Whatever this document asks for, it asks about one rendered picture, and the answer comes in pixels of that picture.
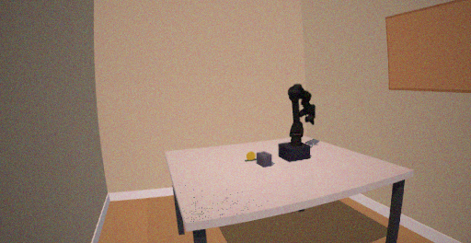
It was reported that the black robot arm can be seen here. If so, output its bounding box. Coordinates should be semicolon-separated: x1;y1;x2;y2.
288;85;312;146

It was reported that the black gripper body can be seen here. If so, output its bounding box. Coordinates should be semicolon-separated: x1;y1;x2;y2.
304;104;315;122

